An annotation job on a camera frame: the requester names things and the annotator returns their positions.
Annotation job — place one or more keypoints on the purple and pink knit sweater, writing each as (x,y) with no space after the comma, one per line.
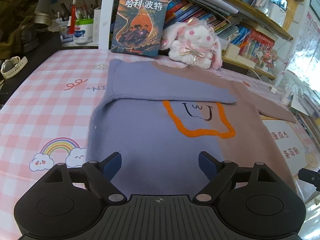
(150,130)

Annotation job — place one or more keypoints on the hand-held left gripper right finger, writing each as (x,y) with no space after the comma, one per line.
(207,166)

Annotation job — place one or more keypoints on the white carton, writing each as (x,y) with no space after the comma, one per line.
(96,22)

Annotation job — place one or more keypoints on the large dark illustrated book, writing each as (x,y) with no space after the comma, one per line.
(140,22)

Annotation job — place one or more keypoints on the white and pink plush bunny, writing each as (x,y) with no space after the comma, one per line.
(195,42)

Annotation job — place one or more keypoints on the row of colourful books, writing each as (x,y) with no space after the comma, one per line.
(240,32)

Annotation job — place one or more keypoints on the colourful beaded flower bouquet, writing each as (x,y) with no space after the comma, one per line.
(267,55)

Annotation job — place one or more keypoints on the white shelf frame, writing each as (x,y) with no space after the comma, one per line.
(107,5)

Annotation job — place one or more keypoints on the red tassel ornament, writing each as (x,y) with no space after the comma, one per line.
(72,17)

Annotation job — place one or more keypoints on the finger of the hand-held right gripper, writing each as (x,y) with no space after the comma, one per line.
(310,177)

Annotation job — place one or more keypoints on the dark brown bag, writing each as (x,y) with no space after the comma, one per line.
(15,22)

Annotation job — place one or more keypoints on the flat cream box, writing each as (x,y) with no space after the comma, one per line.
(246,61)

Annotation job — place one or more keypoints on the white canister with green lid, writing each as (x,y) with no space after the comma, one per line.
(83,33)

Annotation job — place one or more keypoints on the white open box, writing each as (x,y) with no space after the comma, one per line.
(231,51)

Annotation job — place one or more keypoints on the pink checked printed desk mat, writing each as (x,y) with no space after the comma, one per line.
(45,105)

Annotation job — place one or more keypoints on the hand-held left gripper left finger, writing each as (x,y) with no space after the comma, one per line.
(113,166)

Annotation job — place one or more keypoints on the wooden bookshelf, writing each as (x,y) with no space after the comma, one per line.
(260,71)

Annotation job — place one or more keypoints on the white charger plug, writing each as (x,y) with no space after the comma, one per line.
(274,90)

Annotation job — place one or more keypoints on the round metal tin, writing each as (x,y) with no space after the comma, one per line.
(43,18)

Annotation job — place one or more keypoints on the pen holder with pens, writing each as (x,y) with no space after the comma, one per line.
(82,11)

